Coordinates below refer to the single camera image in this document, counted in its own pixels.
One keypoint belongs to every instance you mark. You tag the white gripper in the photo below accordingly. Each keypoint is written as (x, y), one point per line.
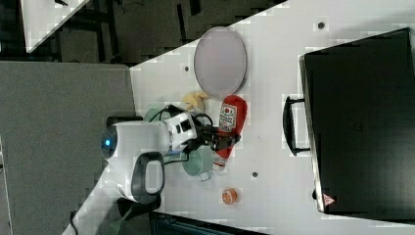
(181, 129)

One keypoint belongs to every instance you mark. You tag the red plush ketchup bottle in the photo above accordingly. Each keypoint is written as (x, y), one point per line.
(232, 116)

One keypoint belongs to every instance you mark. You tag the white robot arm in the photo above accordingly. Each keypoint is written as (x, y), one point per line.
(135, 150)

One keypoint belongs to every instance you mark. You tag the round grey plate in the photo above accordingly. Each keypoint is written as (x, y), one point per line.
(220, 62)

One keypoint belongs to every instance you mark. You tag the green cup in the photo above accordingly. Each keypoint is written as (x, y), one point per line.
(200, 163)

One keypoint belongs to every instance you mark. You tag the yellow plush fries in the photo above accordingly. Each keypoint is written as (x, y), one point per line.
(195, 101)

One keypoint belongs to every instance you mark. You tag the black toaster oven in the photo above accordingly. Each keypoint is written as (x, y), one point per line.
(359, 108)

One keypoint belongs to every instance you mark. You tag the grey partition panel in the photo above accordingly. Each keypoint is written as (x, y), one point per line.
(53, 116)

